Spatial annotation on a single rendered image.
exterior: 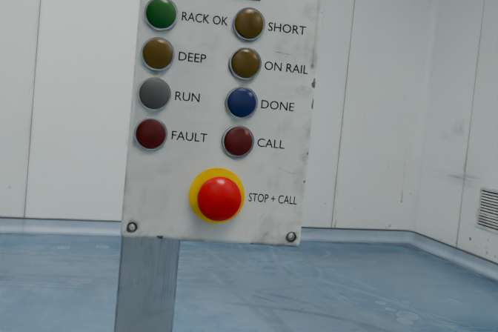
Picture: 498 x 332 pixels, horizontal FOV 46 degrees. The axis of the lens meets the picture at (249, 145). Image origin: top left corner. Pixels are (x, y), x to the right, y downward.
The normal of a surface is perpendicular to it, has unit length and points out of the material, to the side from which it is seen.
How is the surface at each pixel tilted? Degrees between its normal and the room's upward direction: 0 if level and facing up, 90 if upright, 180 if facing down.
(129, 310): 90
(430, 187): 90
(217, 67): 90
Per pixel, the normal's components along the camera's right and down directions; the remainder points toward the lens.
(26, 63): 0.30, 0.08
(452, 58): -0.95, -0.07
